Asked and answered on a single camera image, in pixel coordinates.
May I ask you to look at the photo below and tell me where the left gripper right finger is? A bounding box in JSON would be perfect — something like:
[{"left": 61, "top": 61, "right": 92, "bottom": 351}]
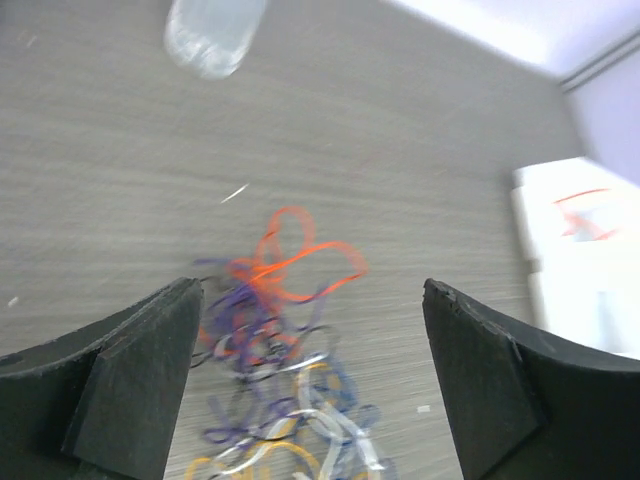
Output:
[{"left": 422, "top": 279, "right": 639, "bottom": 480}]

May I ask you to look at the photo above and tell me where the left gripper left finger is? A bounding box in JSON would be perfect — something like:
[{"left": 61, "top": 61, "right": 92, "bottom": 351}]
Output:
[{"left": 1, "top": 278, "right": 203, "bottom": 479}]

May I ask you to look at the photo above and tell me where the coloured cable pile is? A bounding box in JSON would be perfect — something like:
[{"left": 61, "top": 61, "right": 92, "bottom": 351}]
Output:
[{"left": 183, "top": 205, "right": 399, "bottom": 480}]

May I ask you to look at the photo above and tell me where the white compartment organizer tray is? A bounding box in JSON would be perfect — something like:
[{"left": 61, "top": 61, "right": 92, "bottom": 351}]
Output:
[{"left": 511, "top": 157, "right": 639, "bottom": 358}]

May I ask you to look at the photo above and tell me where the clear plastic water bottle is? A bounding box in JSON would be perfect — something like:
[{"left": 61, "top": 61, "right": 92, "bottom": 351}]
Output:
[{"left": 164, "top": 0, "right": 268, "bottom": 80}]

